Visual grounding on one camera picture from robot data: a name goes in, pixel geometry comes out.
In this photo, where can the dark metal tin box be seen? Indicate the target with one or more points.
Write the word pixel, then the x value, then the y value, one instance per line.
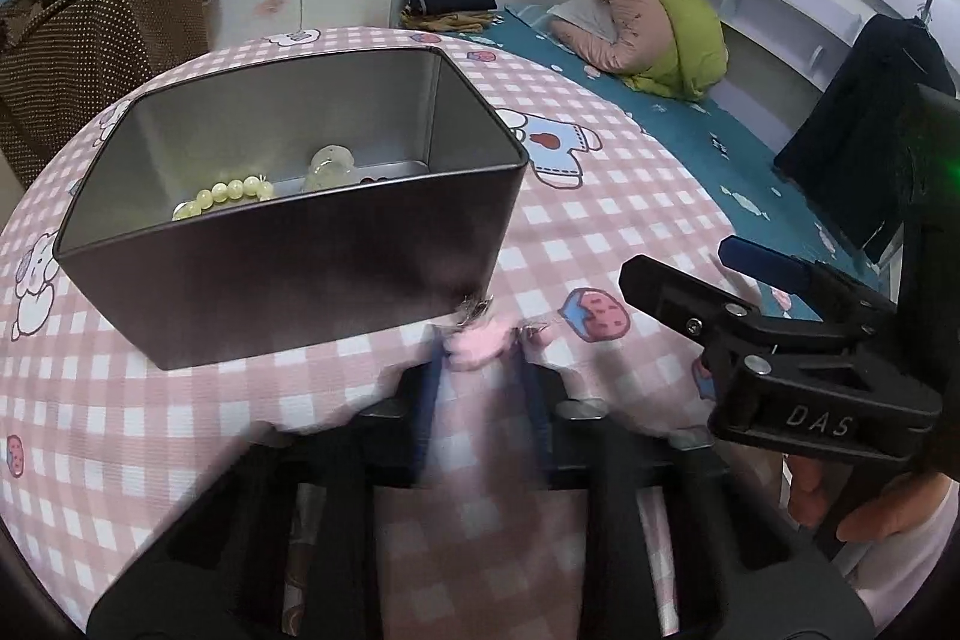
pixel 300 280

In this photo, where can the person's right forearm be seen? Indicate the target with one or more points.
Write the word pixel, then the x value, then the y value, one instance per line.
pixel 915 572

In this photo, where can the person's right hand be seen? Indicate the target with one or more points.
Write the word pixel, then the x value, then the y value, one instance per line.
pixel 885 516

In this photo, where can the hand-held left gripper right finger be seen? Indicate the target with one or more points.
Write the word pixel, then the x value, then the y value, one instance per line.
pixel 534 400

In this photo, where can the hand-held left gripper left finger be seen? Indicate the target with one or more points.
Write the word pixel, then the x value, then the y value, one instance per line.
pixel 427 385

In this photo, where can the tan folded clothes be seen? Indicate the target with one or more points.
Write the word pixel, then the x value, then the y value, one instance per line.
pixel 450 20

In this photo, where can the pink and green quilt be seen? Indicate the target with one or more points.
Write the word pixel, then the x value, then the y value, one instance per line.
pixel 660 25

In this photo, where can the white pillow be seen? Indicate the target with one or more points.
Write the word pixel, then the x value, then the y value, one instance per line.
pixel 589 18

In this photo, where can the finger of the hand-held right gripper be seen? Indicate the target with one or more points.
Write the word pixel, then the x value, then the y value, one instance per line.
pixel 765 263
pixel 675 295

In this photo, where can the dark hanging jacket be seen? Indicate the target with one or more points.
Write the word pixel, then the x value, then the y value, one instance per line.
pixel 862 130

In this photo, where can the pink checked tablecloth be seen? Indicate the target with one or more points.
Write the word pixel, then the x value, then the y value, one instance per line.
pixel 585 212

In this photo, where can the brown dotted bag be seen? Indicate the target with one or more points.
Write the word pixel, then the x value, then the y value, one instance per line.
pixel 90 48

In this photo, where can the pale butterfly wall sticker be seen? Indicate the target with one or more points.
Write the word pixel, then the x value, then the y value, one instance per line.
pixel 270 4

